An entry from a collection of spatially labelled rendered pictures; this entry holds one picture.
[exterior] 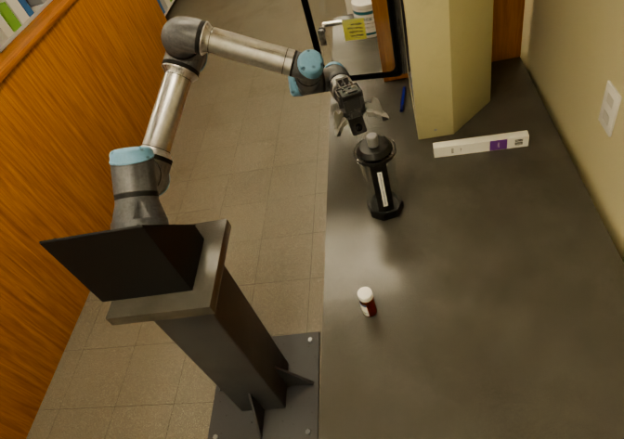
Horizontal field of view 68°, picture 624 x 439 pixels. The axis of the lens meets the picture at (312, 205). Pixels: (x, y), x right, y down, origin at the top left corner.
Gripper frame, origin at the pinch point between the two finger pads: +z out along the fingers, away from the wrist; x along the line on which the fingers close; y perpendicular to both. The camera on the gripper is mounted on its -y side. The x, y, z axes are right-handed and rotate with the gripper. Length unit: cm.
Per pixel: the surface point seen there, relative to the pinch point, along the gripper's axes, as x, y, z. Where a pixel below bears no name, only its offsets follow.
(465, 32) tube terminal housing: 35.3, 11.9, -11.3
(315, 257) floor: -31, -110, -62
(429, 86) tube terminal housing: 23.3, -0.1, -10.4
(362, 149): -3.3, 3.1, 12.8
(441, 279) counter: 4.5, -22.7, 38.9
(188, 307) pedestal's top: -61, -21, 23
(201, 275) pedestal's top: -57, -21, 13
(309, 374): -47, -113, 0
